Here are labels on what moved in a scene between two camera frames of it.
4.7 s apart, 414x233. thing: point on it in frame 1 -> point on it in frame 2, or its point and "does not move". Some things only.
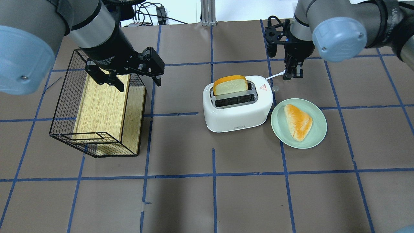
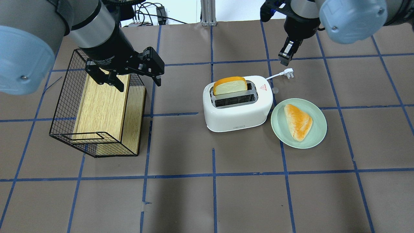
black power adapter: (161, 15) does not move
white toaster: (238, 110) does not move
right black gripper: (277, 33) -> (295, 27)
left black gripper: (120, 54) does not move
